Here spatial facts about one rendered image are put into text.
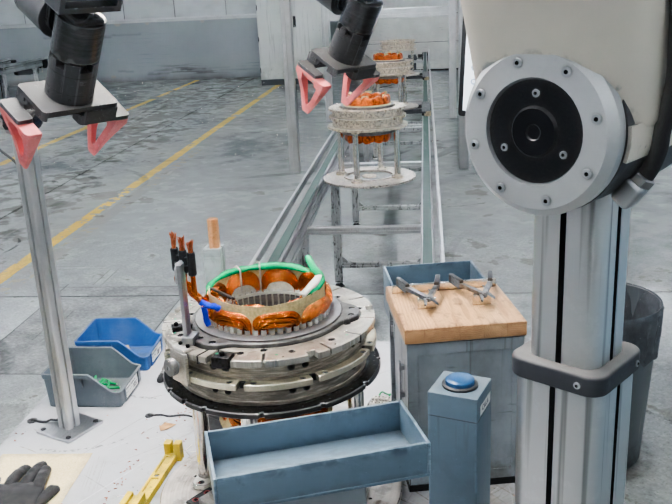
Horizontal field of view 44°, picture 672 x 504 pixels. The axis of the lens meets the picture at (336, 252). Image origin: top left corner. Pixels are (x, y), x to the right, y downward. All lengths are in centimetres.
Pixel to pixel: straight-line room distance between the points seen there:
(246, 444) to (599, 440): 41
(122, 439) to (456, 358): 67
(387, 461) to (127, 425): 81
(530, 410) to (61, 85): 65
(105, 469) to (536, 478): 83
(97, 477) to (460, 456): 66
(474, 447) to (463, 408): 6
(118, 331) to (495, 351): 100
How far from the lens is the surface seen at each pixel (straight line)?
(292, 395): 117
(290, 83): 384
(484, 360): 132
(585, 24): 74
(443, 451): 120
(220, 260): 132
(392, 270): 156
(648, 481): 297
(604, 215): 85
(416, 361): 130
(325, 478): 96
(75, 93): 105
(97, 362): 188
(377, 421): 107
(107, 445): 163
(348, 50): 136
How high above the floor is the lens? 156
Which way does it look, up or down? 18 degrees down
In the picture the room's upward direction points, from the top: 3 degrees counter-clockwise
